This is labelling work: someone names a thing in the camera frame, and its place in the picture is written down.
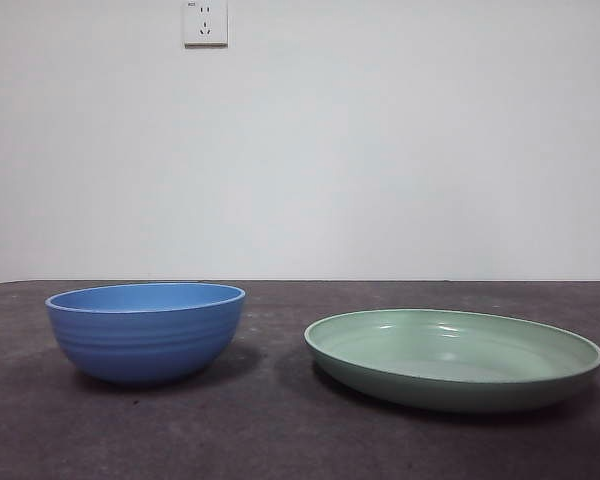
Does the blue ribbed bowl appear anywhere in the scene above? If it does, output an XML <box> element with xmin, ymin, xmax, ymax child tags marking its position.
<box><xmin>45</xmin><ymin>282</ymin><xmax>247</xmax><ymax>386</ymax></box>

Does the white wall socket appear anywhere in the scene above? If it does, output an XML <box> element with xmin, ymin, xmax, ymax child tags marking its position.
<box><xmin>183</xmin><ymin>0</ymin><xmax>229</xmax><ymax>50</ymax></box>

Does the pale green plate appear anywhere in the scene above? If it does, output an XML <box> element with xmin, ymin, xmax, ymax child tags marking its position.
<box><xmin>303</xmin><ymin>308</ymin><xmax>600</xmax><ymax>414</ymax></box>

